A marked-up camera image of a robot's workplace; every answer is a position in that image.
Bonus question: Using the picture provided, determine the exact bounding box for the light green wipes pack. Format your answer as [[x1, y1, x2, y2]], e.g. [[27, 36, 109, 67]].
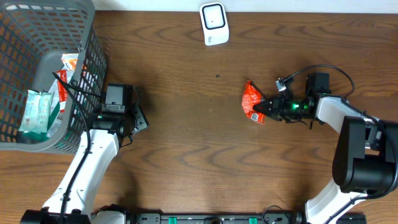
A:
[[19, 90, 53, 134]]

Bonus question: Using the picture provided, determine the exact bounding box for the orange and white snack packet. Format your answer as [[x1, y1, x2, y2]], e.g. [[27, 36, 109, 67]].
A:
[[61, 54, 79, 70]]

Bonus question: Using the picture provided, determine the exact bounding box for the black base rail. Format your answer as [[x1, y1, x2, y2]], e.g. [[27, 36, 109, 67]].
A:
[[131, 212, 304, 224]]

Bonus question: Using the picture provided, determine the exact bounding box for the white barcode scanner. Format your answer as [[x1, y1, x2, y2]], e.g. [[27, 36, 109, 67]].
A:
[[199, 2, 229, 46]]

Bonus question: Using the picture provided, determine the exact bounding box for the grey plastic mesh basket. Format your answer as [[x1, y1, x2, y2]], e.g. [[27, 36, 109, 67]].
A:
[[1, 0, 108, 154]]

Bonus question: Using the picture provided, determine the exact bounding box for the red and white snack packet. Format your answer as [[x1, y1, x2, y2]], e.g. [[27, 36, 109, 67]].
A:
[[56, 70, 68, 113]]

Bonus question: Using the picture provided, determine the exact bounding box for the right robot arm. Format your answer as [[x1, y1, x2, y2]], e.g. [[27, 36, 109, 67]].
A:
[[252, 73, 397, 223]]

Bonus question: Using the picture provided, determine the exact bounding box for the red snack bag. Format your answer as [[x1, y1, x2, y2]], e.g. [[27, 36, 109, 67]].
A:
[[241, 80, 266, 124]]

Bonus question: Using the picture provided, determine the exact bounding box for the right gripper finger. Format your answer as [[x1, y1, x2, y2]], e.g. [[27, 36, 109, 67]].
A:
[[254, 108, 273, 118], [253, 100, 272, 109]]

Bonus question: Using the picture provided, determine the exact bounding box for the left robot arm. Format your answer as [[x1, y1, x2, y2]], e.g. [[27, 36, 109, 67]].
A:
[[21, 83, 149, 224]]

